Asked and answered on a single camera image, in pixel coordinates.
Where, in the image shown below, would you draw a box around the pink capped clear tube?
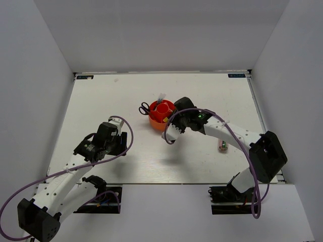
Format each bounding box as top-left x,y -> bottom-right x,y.
218,139 -> 228,152

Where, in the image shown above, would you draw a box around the black handled scissors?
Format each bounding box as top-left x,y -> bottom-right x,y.
138,102 -> 150,115

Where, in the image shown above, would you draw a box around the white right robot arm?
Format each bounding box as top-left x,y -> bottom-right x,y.
163,97 -> 288,201

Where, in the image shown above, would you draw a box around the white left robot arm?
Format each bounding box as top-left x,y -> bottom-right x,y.
18,117 -> 127,241

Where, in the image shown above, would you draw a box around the orange round desk organizer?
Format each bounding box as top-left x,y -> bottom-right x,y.
148,99 -> 175,132

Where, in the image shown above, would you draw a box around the right corner table label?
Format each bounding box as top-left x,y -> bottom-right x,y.
228,73 -> 246,78

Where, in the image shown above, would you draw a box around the corner table label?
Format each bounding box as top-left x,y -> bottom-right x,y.
228,73 -> 246,78
76,75 -> 94,80

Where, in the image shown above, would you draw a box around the left corner table label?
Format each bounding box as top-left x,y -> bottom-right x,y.
76,75 -> 94,80

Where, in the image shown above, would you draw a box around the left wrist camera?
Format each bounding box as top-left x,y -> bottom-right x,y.
108,116 -> 124,133

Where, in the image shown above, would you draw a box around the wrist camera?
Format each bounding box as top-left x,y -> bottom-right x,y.
163,123 -> 186,144
108,116 -> 124,133

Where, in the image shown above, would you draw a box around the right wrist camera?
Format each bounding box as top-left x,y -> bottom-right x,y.
163,123 -> 186,144

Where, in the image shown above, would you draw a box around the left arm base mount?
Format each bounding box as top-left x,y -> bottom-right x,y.
74,187 -> 123,214

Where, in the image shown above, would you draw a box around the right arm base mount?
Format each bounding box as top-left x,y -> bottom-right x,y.
208,186 -> 254,215

